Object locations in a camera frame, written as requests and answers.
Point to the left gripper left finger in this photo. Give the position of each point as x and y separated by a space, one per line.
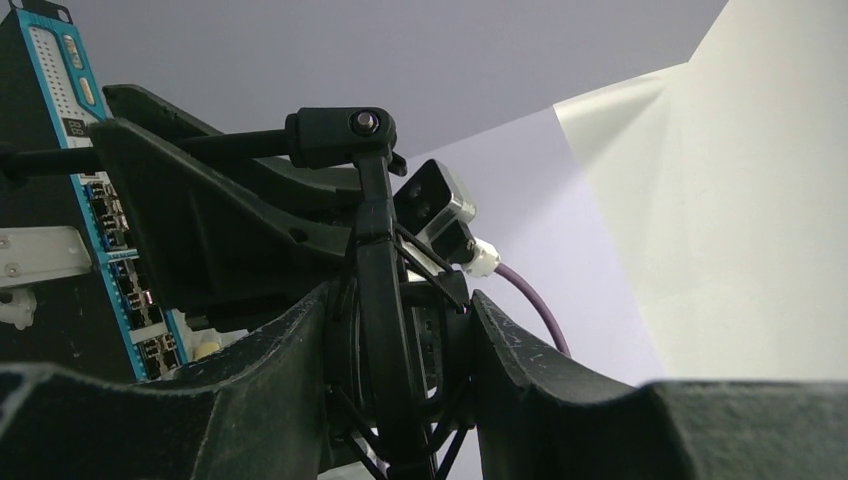
252 410

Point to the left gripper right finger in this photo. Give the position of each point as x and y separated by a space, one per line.
542 415

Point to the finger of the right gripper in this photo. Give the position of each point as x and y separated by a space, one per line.
209 245
273 178

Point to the beige microphone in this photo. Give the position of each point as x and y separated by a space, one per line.
205 349

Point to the black tripod mic stand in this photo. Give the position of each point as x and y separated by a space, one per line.
367 359

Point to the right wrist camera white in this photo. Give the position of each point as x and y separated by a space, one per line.
435 209

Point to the metal bracket holder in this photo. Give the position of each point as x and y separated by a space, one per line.
34 255

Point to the blue black network switch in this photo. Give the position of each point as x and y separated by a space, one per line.
106 322

